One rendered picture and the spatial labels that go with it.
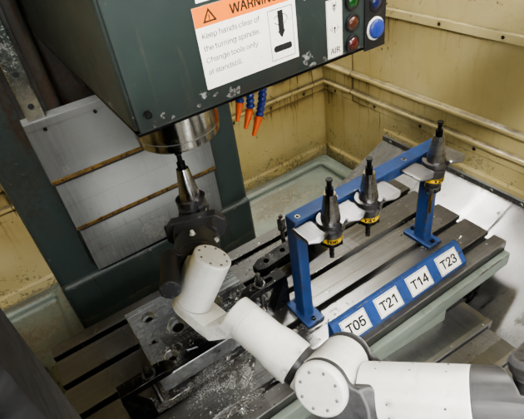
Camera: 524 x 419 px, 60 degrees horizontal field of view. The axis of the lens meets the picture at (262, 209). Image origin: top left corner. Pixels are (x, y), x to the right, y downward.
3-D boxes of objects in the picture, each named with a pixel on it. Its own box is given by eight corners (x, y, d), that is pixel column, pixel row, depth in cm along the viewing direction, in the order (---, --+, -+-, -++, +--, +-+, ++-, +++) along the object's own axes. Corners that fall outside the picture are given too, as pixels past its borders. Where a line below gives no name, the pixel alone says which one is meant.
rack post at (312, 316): (324, 318, 118) (319, 232, 100) (308, 329, 116) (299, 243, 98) (301, 295, 125) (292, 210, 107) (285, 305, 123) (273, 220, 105)
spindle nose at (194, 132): (202, 105, 95) (190, 48, 87) (234, 135, 83) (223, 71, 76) (128, 130, 90) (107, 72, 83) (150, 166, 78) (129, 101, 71)
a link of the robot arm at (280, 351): (254, 327, 79) (346, 403, 73) (220, 350, 71) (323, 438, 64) (280, 279, 76) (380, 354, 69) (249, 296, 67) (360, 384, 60)
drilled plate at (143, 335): (271, 326, 113) (269, 313, 110) (165, 392, 102) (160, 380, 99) (225, 273, 129) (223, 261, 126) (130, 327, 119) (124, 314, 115)
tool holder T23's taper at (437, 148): (432, 152, 113) (434, 128, 109) (448, 157, 110) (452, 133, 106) (422, 160, 111) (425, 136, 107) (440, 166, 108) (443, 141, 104)
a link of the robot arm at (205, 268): (232, 236, 83) (239, 273, 73) (212, 281, 87) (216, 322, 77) (172, 219, 79) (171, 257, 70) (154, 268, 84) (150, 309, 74)
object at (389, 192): (405, 194, 104) (406, 192, 104) (388, 204, 102) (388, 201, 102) (383, 181, 109) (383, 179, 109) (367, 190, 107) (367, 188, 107)
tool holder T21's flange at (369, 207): (370, 194, 107) (371, 185, 106) (388, 206, 103) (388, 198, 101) (348, 204, 105) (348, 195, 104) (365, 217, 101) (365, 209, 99)
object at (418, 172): (438, 175, 108) (439, 173, 108) (422, 184, 106) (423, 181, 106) (415, 164, 113) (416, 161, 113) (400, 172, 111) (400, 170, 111)
